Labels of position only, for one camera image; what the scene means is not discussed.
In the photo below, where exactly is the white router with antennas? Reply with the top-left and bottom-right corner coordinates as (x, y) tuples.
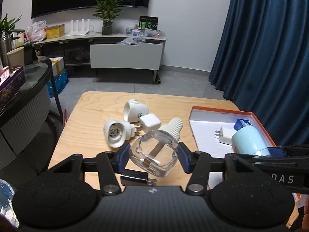
(67, 18), (90, 36)

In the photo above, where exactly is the black usb charger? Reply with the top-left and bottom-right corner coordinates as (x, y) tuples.
(121, 169), (157, 186)

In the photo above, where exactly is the white square charger on table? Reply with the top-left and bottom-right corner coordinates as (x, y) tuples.
(135, 113), (161, 133)

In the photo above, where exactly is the light blue capped toothpick jar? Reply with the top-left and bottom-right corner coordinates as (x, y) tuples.
(232, 126), (270, 157)

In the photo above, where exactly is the potted green plant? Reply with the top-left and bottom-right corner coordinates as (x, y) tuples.
(93, 0), (127, 35)

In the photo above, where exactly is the black green product box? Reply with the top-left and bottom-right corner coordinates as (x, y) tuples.
(139, 16), (159, 30)

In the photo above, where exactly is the white round plug-in diffuser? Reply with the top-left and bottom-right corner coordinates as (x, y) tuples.
(104, 119), (136, 148)

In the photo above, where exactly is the blue plastic bag on floor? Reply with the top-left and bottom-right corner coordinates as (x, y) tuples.
(47, 69), (69, 98)

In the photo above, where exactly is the orange-rimmed white box lid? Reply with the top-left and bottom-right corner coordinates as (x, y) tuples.
(188, 106), (302, 208)

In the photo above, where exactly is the white plastic bag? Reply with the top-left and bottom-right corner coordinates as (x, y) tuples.
(25, 20), (47, 43)

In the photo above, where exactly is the clear glass refill bottle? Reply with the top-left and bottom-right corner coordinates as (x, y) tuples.
(129, 117), (183, 177)

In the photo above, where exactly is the white yellow box on floor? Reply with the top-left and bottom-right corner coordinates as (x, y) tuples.
(50, 57), (65, 77)

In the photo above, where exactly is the yellow cardboard box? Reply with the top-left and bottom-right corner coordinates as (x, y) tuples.
(46, 24), (65, 39)

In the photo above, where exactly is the dark blue curtain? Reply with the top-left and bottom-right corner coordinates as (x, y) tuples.
(209, 0), (308, 146)

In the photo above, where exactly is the dark glass-top side table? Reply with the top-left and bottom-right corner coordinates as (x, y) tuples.
(1, 56), (63, 169)

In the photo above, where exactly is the blue card box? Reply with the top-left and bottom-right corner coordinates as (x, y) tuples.
(234, 118), (252, 131)

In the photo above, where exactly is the white tv console cabinet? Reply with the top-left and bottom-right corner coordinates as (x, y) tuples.
(34, 33), (166, 84)

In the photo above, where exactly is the white charger in box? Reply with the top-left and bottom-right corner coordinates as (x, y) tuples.
(215, 127), (237, 145)

